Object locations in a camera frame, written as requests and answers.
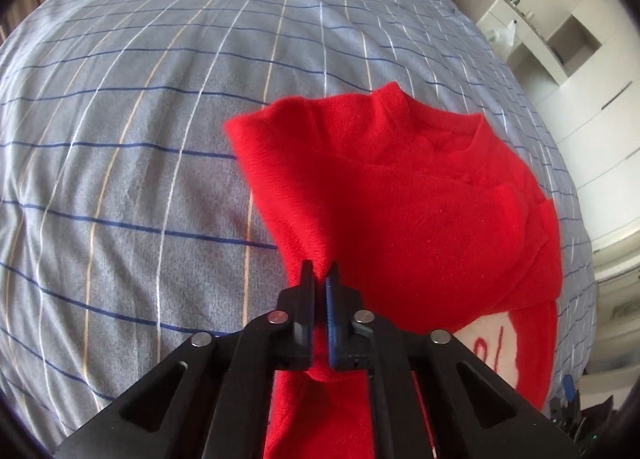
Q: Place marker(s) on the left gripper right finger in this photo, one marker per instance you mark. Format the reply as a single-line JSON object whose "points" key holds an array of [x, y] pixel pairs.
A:
{"points": [[429, 395]]}

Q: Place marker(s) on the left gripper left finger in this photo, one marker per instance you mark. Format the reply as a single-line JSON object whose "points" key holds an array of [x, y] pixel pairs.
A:
{"points": [[211, 397]]}

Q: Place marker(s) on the red knit sweater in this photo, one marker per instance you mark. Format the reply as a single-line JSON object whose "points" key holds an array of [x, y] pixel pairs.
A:
{"points": [[428, 214]]}

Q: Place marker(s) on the grey plaid duvet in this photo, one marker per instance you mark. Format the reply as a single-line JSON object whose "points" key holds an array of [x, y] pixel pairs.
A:
{"points": [[125, 221]]}

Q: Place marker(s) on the white wardrobe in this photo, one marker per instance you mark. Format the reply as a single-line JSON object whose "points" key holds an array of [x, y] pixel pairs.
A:
{"points": [[594, 119]]}

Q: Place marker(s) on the white plastic bag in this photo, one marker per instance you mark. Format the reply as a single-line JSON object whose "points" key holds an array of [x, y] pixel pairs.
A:
{"points": [[506, 35]]}

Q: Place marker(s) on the white built-in desk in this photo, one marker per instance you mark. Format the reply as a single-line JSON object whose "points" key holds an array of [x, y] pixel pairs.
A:
{"points": [[540, 64]]}

